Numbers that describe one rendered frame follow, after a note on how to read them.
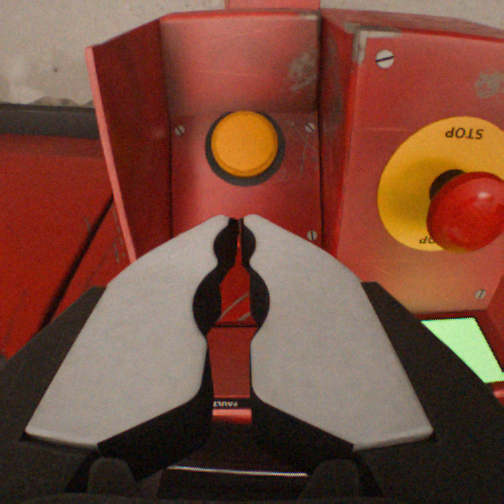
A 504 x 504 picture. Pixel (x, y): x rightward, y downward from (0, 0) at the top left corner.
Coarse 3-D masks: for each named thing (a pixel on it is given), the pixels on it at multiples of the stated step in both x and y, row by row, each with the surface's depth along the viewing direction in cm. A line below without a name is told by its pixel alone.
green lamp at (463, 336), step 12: (432, 324) 22; (444, 324) 22; (456, 324) 22; (468, 324) 22; (444, 336) 21; (456, 336) 21; (468, 336) 21; (480, 336) 21; (456, 348) 20; (468, 348) 20; (480, 348) 20; (468, 360) 20; (480, 360) 19; (492, 360) 19; (480, 372) 19; (492, 372) 19
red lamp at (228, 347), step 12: (216, 336) 22; (228, 336) 22; (240, 336) 22; (252, 336) 22; (216, 348) 21; (228, 348) 21; (240, 348) 21; (216, 360) 20; (228, 360) 20; (240, 360) 20; (216, 372) 20; (228, 372) 20; (240, 372) 20; (216, 384) 19; (228, 384) 19; (240, 384) 19; (216, 396) 19; (228, 396) 19; (240, 396) 19
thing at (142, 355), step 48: (192, 240) 10; (144, 288) 9; (192, 288) 9; (96, 336) 7; (144, 336) 7; (192, 336) 7; (96, 384) 6; (144, 384) 6; (192, 384) 6; (48, 432) 5; (96, 432) 5; (144, 432) 6; (192, 432) 6; (144, 480) 6
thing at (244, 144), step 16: (240, 112) 22; (224, 128) 22; (240, 128) 22; (256, 128) 22; (272, 128) 22; (224, 144) 22; (240, 144) 22; (256, 144) 22; (272, 144) 22; (224, 160) 22; (240, 160) 22; (256, 160) 22; (272, 160) 22; (240, 176) 23
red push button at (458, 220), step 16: (448, 176) 17; (464, 176) 15; (480, 176) 15; (496, 176) 15; (432, 192) 17; (448, 192) 15; (464, 192) 15; (480, 192) 15; (496, 192) 15; (432, 208) 16; (448, 208) 15; (464, 208) 15; (480, 208) 15; (496, 208) 15; (432, 224) 16; (448, 224) 15; (464, 224) 15; (480, 224) 15; (496, 224) 15; (448, 240) 16; (464, 240) 16; (480, 240) 16
